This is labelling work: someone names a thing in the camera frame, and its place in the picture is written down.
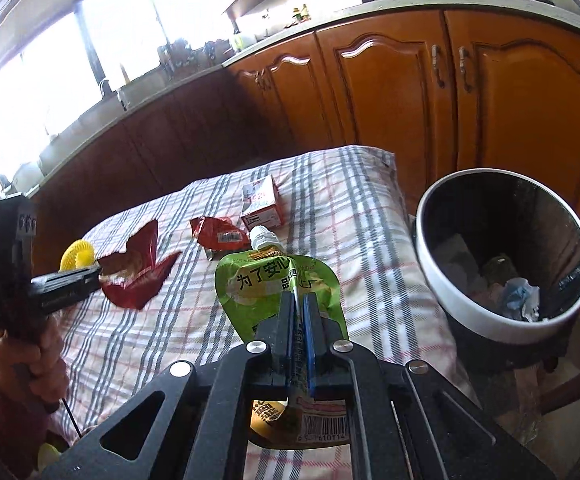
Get dark red snack wrapper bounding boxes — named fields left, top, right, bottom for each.
left=98, top=219, right=181, bottom=310

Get green drink pouch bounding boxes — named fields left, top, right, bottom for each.
left=215, top=226, right=348, bottom=450

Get blue green wrapper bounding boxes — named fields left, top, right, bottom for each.
left=497, top=278, right=540, bottom=323

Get pink left sleeve forearm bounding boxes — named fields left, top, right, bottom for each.
left=0, top=392, right=49, bottom=479

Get black white-rimmed trash bin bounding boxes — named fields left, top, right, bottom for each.
left=413, top=168, right=580, bottom=373

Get wooden kitchen cabinets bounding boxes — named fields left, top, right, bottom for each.
left=34, top=4, right=580, bottom=273

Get left hand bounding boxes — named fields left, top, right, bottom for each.
left=0, top=316, right=68, bottom=404

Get yellow round scrubber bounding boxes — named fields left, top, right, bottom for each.
left=60, top=240, right=96, bottom=272

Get plaid tablecloth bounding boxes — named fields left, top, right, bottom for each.
left=50, top=146, right=472, bottom=445

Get red crumpled snack wrapper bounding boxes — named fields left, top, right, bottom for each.
left=190, top=216, right=250, bottom=252

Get red white small box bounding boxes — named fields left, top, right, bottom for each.
left=241, top=174, right=284, bottom=231

